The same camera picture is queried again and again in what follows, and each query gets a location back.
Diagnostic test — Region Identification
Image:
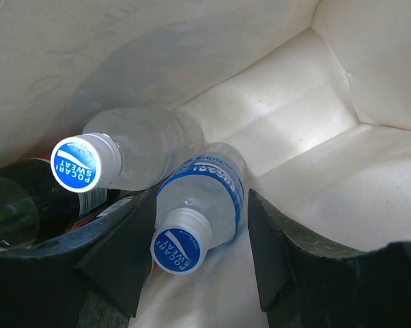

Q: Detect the cola bottle red cap left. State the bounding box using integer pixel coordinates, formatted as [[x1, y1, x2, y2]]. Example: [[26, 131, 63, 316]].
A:
[[0, 177, 40, 251]]

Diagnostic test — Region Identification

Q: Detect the cola bottle red cap front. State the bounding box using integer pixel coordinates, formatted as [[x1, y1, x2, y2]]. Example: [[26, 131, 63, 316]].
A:
[[0, 158, 120, 243]]

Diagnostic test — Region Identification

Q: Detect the pocari bottle blue cap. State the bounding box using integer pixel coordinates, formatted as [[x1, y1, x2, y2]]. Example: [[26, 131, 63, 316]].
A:
[[150, 143, 245, 275], [51, 108, 203, 193]]

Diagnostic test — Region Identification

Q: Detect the Pocari bottle blue cap right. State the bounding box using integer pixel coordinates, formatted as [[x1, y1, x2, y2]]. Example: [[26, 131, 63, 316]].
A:
[[150, 143, 245, 275]]

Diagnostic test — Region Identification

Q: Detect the Pocari bottle blue cap left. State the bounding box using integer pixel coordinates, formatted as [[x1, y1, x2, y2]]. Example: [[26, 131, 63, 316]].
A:
[[51, 108, 203, 193]]

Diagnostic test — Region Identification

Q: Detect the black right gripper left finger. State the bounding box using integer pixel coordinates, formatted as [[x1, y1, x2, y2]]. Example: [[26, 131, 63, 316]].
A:
[[0, 190, 156, 327]]

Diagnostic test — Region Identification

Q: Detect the cola bottle red cap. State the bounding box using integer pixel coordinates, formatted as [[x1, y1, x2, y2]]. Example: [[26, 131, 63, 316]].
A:
[[0, 158, 120, 243], [0, 177, 40, 251]]

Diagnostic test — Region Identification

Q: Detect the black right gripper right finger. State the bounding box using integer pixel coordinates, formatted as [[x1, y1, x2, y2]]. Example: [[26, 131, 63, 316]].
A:
[[247, 190, 411, 327]]

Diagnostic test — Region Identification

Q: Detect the beige canvas tote bag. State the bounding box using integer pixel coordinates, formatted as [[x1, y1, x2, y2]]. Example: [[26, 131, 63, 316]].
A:
[[0, 1, 411, 327]]

